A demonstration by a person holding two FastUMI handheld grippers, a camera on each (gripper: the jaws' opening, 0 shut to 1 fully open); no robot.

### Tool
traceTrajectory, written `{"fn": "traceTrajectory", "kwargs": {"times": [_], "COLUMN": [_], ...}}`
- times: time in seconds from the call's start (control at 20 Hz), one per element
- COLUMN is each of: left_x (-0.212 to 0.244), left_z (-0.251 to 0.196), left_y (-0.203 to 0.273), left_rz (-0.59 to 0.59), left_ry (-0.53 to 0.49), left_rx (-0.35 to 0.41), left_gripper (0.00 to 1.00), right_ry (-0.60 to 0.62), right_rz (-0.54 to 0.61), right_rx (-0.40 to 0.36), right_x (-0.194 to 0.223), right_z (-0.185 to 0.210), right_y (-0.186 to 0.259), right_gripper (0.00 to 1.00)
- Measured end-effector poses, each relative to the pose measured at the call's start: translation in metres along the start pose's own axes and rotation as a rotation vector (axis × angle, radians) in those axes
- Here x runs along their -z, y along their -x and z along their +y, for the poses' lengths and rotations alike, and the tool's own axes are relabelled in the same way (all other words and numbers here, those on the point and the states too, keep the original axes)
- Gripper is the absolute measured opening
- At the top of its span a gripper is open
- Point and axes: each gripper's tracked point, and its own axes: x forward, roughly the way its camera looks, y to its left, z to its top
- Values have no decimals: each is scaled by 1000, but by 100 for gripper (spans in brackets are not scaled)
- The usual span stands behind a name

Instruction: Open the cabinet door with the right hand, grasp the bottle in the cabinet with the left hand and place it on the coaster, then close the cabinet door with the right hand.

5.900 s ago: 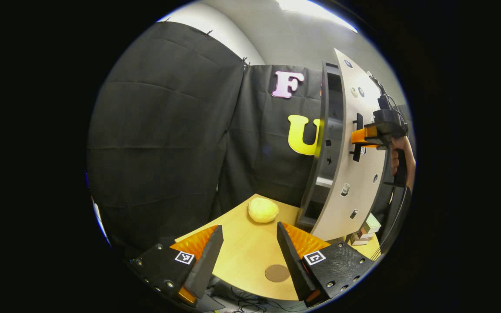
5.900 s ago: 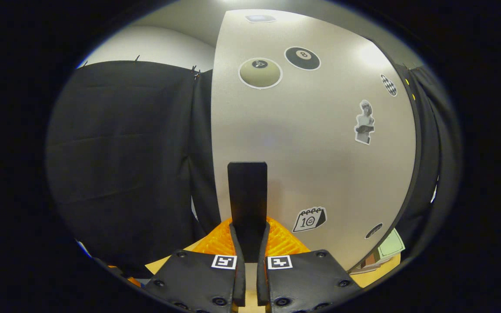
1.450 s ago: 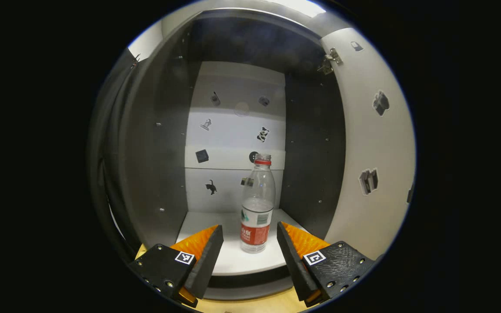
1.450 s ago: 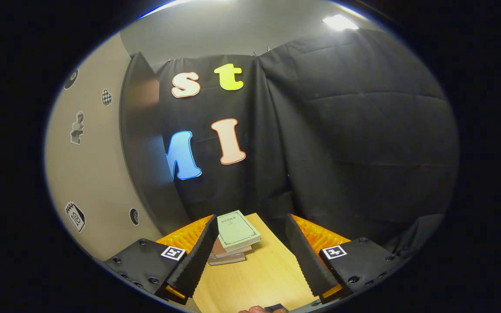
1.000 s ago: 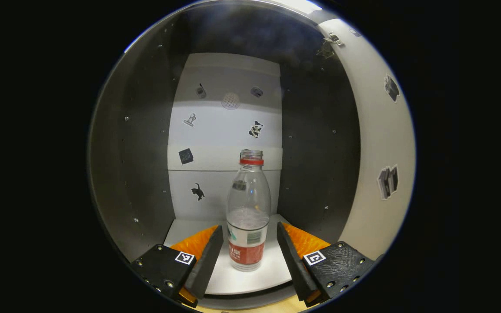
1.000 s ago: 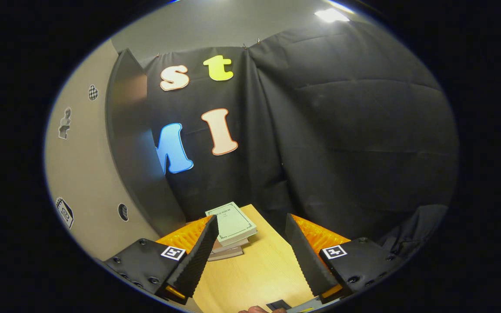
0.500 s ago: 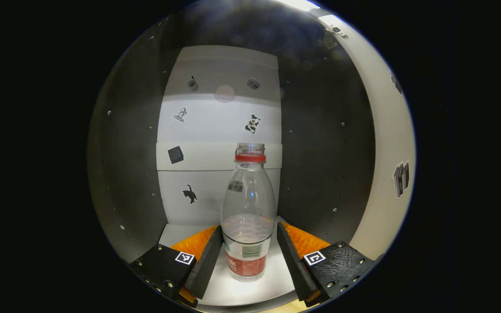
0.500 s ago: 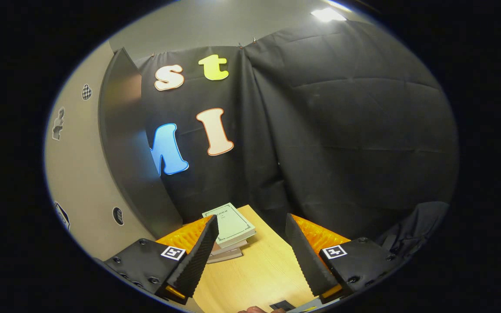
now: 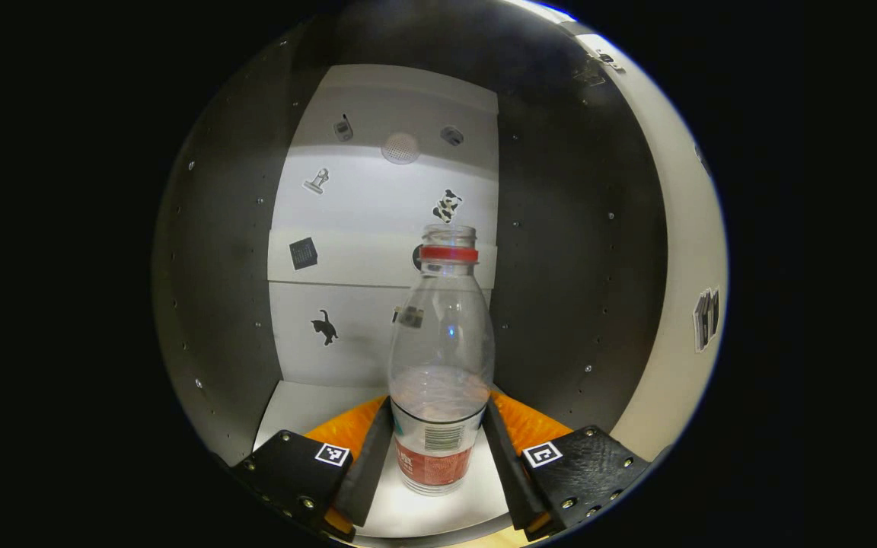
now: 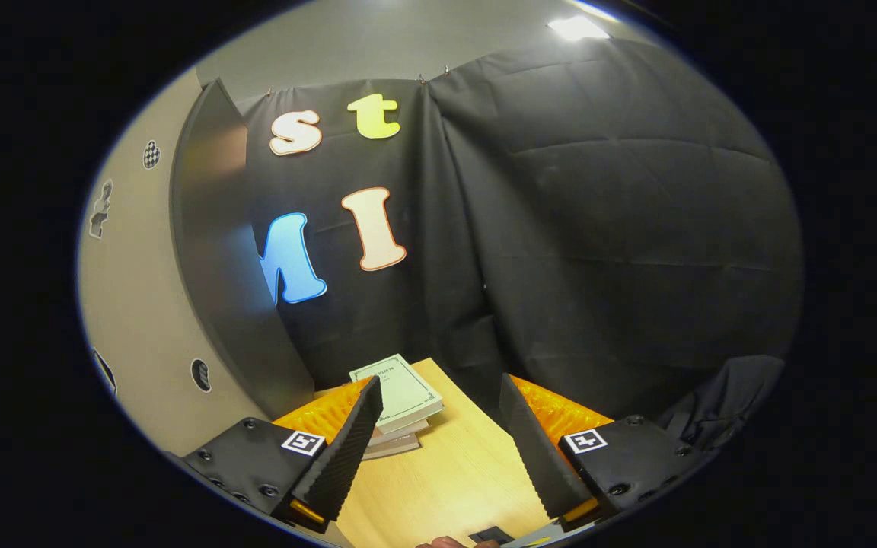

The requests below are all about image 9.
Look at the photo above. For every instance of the clear plastic bottle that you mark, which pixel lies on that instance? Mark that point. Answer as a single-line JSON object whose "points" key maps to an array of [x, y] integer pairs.
{"points": [[442, 342]]}

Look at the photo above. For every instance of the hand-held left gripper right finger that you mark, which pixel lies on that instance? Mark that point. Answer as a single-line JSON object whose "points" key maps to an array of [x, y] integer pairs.
{"points": [[503, 464]]}

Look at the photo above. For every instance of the metal door hinge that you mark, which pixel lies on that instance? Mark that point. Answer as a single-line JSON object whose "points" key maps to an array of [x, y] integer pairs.
{"points": [[607, 61]]}

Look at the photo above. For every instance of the dark grey cabinet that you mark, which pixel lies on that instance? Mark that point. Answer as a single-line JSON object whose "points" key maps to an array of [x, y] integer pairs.
{"points": [[575, 266]]}

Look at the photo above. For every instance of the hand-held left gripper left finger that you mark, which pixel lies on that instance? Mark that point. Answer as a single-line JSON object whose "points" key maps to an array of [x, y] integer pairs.
{"points": [[374, 464]]}

